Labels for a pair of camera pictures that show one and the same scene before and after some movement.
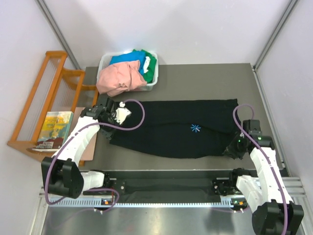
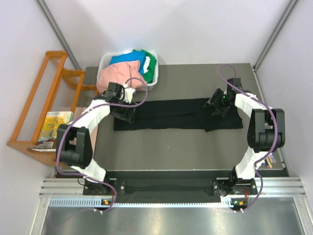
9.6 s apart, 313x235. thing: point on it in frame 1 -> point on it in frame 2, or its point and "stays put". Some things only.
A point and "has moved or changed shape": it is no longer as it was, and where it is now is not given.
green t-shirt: x=148 y=75 stays put
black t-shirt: x=190 y=129 has moved or changed shape
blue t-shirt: x=134 y=56 stays put
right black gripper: x=230 y=150 -> x=219 y=110
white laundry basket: x=105 y=59 stays put
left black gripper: x=107 y=132 -> x=123 y=114
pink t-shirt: x=117 y=78 stays put
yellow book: x=55 y=129 stays put
